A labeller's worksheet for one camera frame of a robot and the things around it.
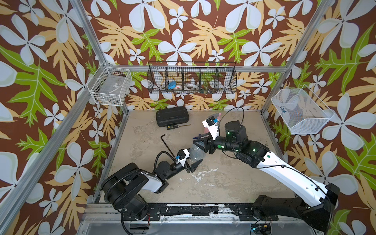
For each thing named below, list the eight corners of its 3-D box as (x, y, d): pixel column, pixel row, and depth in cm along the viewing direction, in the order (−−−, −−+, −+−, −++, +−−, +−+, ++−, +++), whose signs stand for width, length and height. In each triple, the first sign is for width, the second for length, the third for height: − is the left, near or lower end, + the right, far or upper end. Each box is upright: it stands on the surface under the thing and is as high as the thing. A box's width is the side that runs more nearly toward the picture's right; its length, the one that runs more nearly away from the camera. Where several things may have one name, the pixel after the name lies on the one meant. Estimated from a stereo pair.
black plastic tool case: (157, 128, 110) (156, 123, 106) (155, 114, 119) (154, 110, 115) (190, 122, 114) (190, 117, 110) (185, 109, 123) (185, 105, 119)
